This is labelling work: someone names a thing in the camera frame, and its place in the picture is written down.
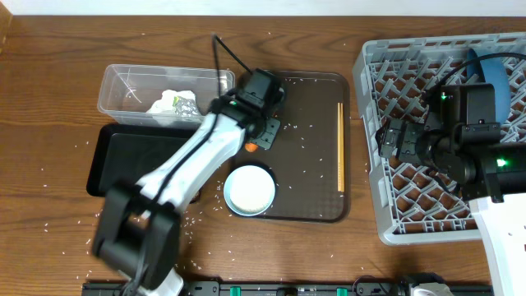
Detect orange carrot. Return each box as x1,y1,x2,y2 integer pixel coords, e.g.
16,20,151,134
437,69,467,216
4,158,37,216
245,143,258,153

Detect dark blue plate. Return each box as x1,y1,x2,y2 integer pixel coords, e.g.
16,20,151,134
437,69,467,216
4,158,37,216
467,58,511,124

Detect clear plastic bin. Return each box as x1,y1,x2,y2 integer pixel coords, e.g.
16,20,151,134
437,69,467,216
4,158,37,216
98,64,235,129

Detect light blue rice bowl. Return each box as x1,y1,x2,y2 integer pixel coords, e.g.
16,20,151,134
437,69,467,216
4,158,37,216
223,165,276,216

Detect black plastic tray bin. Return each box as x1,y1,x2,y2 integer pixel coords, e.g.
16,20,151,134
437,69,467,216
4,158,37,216
86,123,195,197

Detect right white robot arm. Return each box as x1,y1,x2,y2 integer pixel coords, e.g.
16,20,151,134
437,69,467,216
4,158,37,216
375,119,525,295

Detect white napkin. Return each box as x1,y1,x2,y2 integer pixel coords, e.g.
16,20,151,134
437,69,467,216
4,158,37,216
146,90,200,127

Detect right black cable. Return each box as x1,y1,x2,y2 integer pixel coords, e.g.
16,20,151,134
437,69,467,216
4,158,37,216
425,52,526,102

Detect brown serving tray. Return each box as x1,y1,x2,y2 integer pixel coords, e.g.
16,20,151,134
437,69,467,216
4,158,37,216
231,71,350,223

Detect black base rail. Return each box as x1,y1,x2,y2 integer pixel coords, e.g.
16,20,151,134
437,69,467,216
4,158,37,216
81,275,494,296

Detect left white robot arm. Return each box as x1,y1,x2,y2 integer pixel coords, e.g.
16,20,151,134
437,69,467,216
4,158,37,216
92,99,281,295

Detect wooden chopstick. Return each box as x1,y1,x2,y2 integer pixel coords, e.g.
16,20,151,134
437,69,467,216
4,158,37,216
337,103,344,192
340,103,344,184

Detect left black cable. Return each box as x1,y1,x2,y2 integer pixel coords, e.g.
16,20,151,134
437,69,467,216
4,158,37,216
122,33,254,296

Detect grey dishwasher rack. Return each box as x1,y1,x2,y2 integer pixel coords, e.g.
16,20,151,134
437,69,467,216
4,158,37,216
353,32,525,246

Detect foil snack wrapper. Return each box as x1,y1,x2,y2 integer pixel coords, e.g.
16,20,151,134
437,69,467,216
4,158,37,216
173,96,201,117

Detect black cable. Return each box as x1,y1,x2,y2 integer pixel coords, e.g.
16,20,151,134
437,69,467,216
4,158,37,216
425,52,526,102
122,33,254,296

